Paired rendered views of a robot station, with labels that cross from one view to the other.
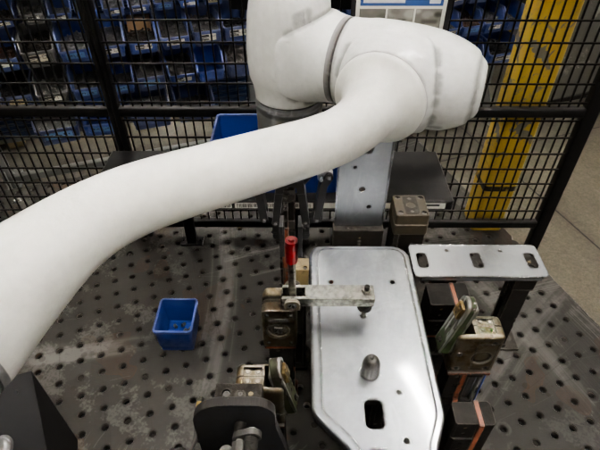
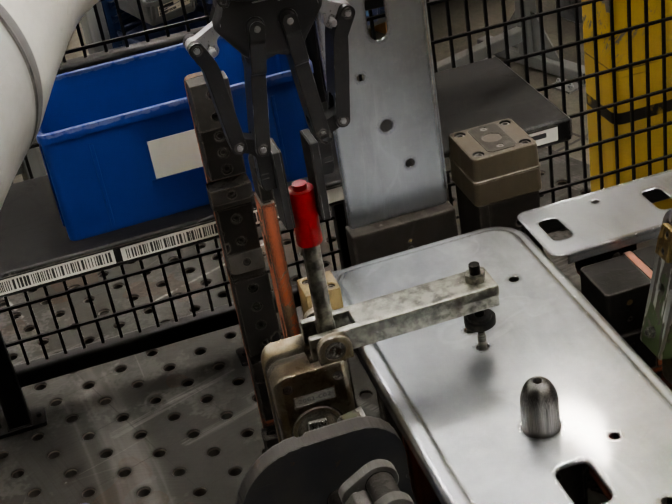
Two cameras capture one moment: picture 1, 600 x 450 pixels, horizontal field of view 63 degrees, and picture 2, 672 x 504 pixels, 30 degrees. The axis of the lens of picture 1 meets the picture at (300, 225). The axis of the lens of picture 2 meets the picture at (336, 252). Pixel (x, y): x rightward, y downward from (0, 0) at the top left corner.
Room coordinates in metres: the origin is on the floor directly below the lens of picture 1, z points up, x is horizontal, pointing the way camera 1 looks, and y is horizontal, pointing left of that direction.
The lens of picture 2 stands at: (-0.28, 0.18, 1.68)
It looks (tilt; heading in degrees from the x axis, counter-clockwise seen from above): 31 degrees down; 348
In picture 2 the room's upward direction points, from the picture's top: 10 degrees counter-clockwise
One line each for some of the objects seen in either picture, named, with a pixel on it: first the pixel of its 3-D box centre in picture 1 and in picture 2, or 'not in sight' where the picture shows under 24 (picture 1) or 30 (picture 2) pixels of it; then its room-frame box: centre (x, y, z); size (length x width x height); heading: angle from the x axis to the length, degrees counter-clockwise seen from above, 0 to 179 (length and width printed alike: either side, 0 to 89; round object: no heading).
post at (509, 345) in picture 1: (508, 304); not in sight; (0.76, -0.51, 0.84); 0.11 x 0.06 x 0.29; 90
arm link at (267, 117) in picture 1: (289, 114); not in sight; (0.61, 0.01, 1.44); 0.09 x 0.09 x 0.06
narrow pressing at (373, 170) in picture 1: (364, 168); (379, 73); (0.87, -0.14, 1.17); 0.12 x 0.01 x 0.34; 90
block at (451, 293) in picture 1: (435, 333); (634, 382); (0.68, -0.31, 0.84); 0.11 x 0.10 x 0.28; 90
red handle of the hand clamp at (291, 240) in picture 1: (291, 270); (314, 265); (0.60, 0.01, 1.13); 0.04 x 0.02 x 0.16; 0
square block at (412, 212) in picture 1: (400, 258); (504, 275); (0.88, -0.26, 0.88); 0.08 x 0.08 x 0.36; 0
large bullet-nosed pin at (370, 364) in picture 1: (370, 367); (539, 409); (0.48, -0.12, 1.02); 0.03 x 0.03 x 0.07
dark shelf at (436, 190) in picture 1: (271, 179); (180, 191); (1.04, 0.07, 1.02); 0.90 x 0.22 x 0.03; 90
